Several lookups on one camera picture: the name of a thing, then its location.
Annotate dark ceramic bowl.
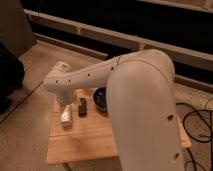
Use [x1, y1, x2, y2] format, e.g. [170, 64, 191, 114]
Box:
[93, 87, 107, 111]

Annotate black cables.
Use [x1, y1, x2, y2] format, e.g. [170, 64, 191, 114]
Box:
[175, 99, 213, 171]

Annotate black blurry foreground object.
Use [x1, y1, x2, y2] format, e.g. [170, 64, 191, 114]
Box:
[0, 42, 25, 114]

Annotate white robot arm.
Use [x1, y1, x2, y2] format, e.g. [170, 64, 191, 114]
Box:
[43, 49, 184, 171]

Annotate white metal rail frame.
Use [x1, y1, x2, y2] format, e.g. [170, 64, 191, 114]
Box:
[23, 8, 213, 91]

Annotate wooden table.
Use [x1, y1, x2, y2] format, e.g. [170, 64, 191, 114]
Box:
[47, 89, 191, 164]

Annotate small dark rectangular block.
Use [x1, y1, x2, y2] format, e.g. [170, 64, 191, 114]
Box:
[78, 98, 87, 116]

